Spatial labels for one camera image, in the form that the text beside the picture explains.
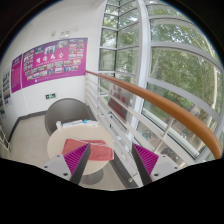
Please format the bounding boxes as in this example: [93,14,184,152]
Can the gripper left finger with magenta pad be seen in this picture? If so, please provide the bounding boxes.
[43,144,91,184]

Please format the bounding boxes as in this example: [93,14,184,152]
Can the photo board on left wall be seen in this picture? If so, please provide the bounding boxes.
[0,70,12,119]

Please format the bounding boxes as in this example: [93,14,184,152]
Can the grey round chair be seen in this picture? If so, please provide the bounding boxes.
[45,98,96,135]

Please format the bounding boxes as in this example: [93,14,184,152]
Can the wooden orange handrail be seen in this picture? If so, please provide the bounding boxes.
[87,71,223,159]

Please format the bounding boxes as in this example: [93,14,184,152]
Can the red sign behind railing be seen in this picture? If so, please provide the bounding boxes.
[108,84,130,121]

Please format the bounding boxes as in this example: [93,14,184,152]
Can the white metal railing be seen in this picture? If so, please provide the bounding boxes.
[86,73,187,188]

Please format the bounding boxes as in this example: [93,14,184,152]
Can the white framed window wall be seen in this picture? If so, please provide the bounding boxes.
[97,0,224,164]

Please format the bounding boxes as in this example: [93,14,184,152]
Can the green exit sign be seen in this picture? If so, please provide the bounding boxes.
[45,93,56,99]

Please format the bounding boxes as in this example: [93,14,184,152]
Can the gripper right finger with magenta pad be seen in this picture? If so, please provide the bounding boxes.
[131,143,179,185]

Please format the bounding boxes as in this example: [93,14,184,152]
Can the round white table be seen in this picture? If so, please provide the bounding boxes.
[47,124,114,185]

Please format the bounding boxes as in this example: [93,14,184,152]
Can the pink red towel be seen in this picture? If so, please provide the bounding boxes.
[62,138,114,161]

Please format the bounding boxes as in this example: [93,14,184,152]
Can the small magenta wall poster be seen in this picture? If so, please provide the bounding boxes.
[11,56,22,93]

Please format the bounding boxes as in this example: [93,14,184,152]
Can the white booklets on table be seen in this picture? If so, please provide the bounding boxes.
[56,119,99,130]

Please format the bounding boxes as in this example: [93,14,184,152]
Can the large magenta wall poster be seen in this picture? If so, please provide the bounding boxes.
[21,38,88,88]

